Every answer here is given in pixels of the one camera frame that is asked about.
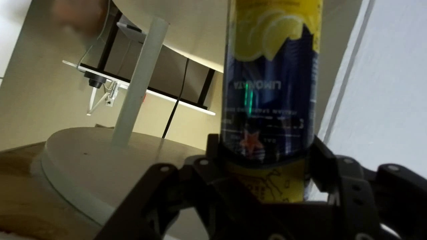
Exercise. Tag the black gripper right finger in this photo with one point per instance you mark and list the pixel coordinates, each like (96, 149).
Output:
(378, 204)

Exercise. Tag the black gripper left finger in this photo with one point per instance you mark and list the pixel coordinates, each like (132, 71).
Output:
(169, 200)

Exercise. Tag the blue yellow lemonade can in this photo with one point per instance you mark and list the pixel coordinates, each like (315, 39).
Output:
(271, 88)

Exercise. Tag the pinkish brown rounded object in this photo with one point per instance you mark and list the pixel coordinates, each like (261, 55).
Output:
(78, 15)

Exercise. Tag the white round pedestal table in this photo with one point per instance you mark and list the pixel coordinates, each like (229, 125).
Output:
(111, 173)

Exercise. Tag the small white camera tripod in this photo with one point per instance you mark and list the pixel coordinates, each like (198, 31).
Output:
(103, 91)

